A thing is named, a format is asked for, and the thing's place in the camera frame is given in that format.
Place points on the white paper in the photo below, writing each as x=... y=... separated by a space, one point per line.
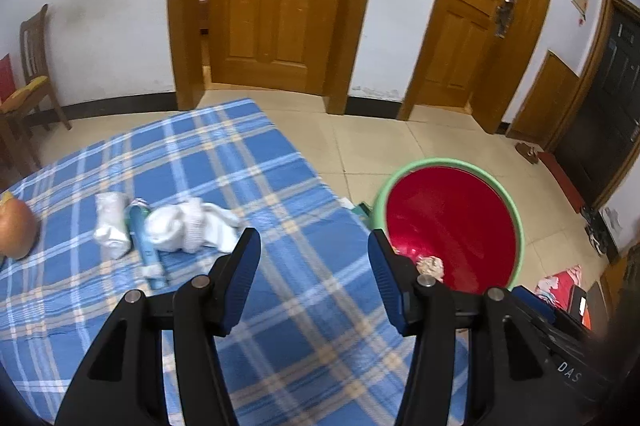
x=431 y=267

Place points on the dark red door mat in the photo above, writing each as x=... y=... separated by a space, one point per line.
x=562 y=181

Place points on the blue plaid tablecloth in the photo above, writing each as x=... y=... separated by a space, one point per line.
x=280 y=216

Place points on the red bin with green rim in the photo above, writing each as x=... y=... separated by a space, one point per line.
x=450 y=216

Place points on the panelled wooden door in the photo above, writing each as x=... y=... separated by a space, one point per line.
x=280 y=5
x=465 y=20

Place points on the low wooden wall panel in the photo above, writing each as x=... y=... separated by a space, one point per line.
x=545 y=105

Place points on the dark shoes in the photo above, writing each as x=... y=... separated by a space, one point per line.
x=600 y=231

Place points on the dark metal door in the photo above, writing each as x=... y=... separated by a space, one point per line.
x=605 y=115

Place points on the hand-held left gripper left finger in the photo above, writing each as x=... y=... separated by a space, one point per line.
x=242 y=286

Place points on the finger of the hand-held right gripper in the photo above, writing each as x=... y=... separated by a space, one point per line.
x=532 y=301

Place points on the white tissue pack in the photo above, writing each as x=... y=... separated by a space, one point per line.
x=112 y=226

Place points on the brown slippers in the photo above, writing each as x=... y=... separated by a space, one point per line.
x=527 y=152

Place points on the wooden door frame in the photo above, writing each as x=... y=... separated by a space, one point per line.
x=185 y=30
x=535 y=55

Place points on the red printed cloth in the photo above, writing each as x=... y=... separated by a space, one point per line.
x=560 y=283

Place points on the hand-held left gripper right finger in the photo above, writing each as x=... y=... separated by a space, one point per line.
x=387 y=286

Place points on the yellow seat cushion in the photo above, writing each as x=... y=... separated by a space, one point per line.
x=22 y=93

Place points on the blue tube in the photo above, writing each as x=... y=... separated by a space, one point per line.
x=147 y=251

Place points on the teal item on floor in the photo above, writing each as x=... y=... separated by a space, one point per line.
x=361 y=211

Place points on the white crumpled cloth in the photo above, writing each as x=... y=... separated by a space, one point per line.
x=185 y=226

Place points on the red board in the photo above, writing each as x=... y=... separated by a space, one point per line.
x=6 y=78

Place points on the wooden chair with cushion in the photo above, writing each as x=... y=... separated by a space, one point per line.
x=35 y=50

